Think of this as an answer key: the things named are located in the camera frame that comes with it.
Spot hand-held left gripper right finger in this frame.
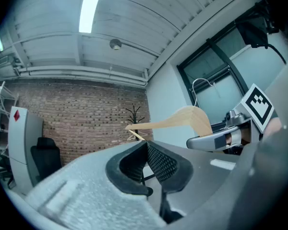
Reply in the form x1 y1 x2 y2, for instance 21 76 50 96
146 140 242 224

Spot white ceiling pipes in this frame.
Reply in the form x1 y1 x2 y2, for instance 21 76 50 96
14 65 149 87

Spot black office chair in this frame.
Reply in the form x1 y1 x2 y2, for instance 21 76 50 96
30 137 62 183

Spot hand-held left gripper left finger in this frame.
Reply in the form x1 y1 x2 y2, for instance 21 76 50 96
26 139 167 228

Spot black framed window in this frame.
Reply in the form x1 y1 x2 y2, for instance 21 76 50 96
176 20 257 127

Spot black coat rack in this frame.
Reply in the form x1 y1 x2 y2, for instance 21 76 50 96
125 105 143 131

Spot long ceiling light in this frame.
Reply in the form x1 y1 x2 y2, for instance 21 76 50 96
78 0 106 34

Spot round ceiling lamp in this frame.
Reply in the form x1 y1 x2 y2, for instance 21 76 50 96
109 38 122 51

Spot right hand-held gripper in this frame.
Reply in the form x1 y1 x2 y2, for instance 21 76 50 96
186 82 275 153

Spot wooden hanger with metal hook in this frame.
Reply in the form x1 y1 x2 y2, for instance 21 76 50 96
124 77 219 138

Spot black monitor screen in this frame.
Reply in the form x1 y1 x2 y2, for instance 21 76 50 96
235 15 270 49

